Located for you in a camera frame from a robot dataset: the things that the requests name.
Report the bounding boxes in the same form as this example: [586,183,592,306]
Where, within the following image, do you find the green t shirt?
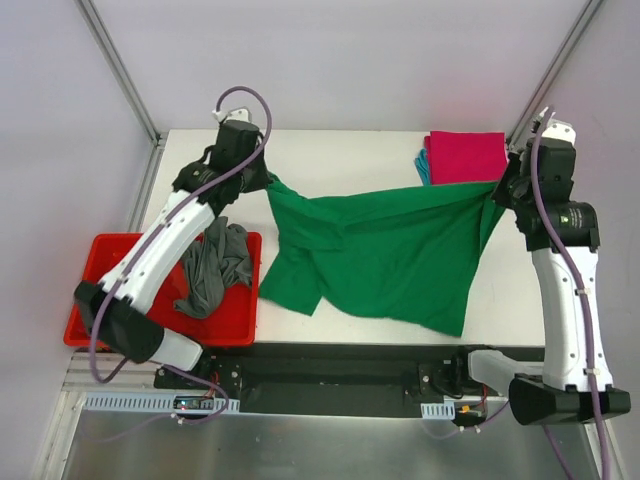
[260,179,504,337]

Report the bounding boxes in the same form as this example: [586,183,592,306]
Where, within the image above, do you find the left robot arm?
[74,119,271,389]

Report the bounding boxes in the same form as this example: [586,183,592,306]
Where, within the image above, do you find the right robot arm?
[450,138,631,425]

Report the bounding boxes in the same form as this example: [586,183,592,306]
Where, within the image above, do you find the folded magenta t shirt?
[424,131,507,185]

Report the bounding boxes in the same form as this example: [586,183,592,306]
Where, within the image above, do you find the grey t shirt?
[174,216,253,320]

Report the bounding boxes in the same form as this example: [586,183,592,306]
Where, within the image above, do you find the folded teal t shirt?
[414,148,431,186]

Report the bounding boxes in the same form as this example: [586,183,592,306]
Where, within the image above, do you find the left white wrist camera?
[212,107,252,123]

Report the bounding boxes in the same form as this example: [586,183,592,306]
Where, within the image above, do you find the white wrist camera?
[212,107,252,123]
[533,106,577,146]

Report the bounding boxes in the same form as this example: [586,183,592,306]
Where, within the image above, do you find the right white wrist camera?
[533,106,577,146]

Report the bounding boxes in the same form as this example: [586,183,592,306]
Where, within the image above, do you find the right aluminium frame post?
[506,0,606,150]

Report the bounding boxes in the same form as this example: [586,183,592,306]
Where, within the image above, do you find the aluminium frame post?
[506,0,606,150]
[74,0,162,146]

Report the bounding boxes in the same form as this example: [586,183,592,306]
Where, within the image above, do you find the left aluminium frame post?
[74,0,162,146]

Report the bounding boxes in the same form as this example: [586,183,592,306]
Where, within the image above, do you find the left slotted cable duct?
[84,392,240,415]

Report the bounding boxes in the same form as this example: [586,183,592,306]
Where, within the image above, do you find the slotted cable duct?
[420,401,456,421]
[84,392,240,415]

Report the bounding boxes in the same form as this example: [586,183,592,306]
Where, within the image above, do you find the right slotted cable duct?
[420,401,456,421]

